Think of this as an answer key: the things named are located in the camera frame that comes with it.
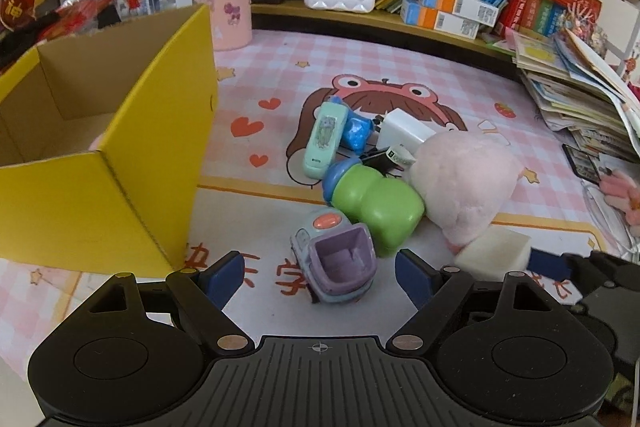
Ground purple toy car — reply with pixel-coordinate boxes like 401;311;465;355
290;209;378;305

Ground pink fluffy item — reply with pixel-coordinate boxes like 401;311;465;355
600;172;640;225

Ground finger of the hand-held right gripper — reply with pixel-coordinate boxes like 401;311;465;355
531;248;593;282

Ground dark tablet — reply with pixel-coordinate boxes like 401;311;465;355
562;144;601;182

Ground red boxed books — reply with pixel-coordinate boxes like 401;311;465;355
495;0;603;40

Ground red packets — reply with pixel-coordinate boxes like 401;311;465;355
37;0;118;40

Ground green bottle with blue cap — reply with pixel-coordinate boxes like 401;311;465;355
322;158;426;258

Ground pink cartoon desk mat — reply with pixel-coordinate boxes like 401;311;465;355
0;28;640;408

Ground orange blue white box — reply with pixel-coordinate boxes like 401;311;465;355
419;0;501;28
400;0;483;40

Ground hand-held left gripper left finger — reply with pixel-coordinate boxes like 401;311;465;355
82;251;251;354

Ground white charger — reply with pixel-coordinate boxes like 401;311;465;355
375;108;437;154

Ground stack of magazines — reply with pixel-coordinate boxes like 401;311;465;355
510;24;640;162

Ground clear plastic bag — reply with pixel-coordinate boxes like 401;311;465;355
582;182;640;260

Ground white foam block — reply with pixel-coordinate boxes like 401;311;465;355
454;224;533;282

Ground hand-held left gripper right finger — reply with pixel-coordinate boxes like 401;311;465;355
385;249;566;353

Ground mint green toy phone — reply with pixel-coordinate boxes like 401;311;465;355
302;101;349;180

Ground yellow cardboard box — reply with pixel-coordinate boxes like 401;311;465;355
0;3;219;279

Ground pink plush toy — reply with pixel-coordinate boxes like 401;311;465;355
404;132;523;253

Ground blue toy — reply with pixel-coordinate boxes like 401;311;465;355
330;96;373;152

